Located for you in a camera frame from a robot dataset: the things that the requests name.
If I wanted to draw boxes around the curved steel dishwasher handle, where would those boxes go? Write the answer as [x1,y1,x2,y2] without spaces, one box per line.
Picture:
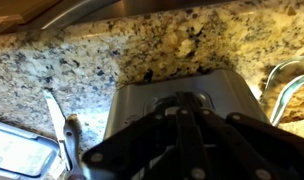
[42,0,119,30]

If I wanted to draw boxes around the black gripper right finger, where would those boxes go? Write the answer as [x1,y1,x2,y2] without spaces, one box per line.
[187,94,304,180]

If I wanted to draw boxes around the wooden cabinet door left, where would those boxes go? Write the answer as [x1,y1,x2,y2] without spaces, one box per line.
[0,0,60,34]

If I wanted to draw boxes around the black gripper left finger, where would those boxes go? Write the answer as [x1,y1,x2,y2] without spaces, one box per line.
[82,92,192,180]

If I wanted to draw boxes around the silver scissors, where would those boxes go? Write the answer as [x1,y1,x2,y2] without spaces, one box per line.
[43,89,86,180]

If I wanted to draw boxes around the blue rimmed food container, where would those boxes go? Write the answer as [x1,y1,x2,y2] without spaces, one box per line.
[0,122,64,180]

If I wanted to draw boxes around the stainless steel two-slot toaster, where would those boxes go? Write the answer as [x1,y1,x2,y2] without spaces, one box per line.
[104,69,269,139]

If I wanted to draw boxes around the stainless steel dishwasher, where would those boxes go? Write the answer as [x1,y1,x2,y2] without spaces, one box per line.
[19,0,232,31]

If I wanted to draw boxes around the slice of toast bread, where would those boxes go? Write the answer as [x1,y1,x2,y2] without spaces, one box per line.
[281,85,304,123]

